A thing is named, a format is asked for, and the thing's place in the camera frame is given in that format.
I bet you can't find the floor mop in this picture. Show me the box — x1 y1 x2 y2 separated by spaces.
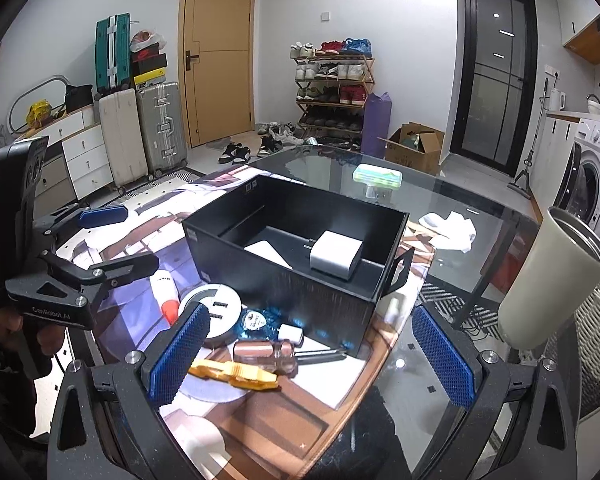
507 77 551 196

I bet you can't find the white washing machine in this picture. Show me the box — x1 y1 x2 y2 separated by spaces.
552 119 600 266

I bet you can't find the shoe rack with shoes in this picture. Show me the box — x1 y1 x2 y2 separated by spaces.
289 37 373 131

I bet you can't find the wooden shoe rack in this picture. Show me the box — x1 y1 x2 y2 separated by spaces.
292 55 376 143

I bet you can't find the grey metal pen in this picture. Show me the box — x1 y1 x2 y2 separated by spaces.
292 350 348 366

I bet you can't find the blue translucent round case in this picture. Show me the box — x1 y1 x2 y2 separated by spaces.
232 307 276 346

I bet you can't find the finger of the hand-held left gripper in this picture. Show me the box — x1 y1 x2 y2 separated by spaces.
32 204 129 249
40 251 160 312

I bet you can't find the black framed glass door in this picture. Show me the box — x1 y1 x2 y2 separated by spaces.
449 0 538 177

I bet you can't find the small white plug adapter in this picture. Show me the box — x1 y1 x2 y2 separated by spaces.
278 324 305 347

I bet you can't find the flat white card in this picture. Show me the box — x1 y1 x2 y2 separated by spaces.
244 240 293 270

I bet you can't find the oval mirror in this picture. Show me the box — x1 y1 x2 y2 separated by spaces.
7 76 71 133

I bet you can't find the green white plastic case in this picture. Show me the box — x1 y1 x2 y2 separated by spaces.
352 163 403 193

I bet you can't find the bundle of black cables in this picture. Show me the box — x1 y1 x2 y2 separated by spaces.
457 307 503 343

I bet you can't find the scattered pile of shoes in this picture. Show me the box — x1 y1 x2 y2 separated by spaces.
217 121 361 165

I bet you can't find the red black shoe box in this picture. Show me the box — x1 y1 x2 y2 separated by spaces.
131 50 168 77

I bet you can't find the silver suitcase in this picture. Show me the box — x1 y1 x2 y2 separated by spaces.
136 81 188 181

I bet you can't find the wooden door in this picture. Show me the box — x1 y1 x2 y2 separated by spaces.
178 0 257 150

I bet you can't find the red white plastic bag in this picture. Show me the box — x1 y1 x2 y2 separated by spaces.
130 30 167 53

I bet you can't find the purple mat bag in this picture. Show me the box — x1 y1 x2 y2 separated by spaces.
362 91 393 160

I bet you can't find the wicker laundry basket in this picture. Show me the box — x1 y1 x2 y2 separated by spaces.
545 260 600 423

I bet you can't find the black rectangular storage box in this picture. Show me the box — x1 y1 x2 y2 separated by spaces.
181 174 415 359

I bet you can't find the yellow plastic clip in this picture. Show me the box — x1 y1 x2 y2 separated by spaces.
188 358 281 391

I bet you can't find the crumpled white tissue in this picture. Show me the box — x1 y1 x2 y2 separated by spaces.
419 211 477 253

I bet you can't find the printed figure desk mat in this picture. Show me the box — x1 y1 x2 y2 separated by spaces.
55 165 438 480

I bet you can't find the white cube charger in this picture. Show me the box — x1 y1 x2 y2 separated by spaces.
310 231 365 281

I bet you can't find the round white socket hub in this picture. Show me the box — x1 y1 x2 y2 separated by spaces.
179 283 243 348

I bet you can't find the yellow bag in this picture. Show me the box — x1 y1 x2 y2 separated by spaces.
26 101 53 128

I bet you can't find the green suitcase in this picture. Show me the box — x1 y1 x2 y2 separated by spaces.
95 12 132 95

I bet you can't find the black bag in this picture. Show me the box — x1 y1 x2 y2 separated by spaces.
65 84 95 113

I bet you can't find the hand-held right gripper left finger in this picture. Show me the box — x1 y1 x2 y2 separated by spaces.
46 302 216 480

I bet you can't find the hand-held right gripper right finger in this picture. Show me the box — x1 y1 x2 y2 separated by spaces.
411 305 581 480

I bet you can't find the cream insulated tumbler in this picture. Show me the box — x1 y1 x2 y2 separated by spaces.
497 206 600 350

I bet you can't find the open cardboard box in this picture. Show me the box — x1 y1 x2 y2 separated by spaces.
377 121 446 176

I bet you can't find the white drawer cabinet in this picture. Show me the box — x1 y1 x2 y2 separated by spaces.
15 105 116 201

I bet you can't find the cream suitcase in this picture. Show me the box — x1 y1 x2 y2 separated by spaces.
98 87 148 193

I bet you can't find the white tube with red cap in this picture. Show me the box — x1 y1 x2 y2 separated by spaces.
149 269 181 326

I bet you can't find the white base cabinet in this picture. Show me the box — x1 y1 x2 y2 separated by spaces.
530 110 586 211

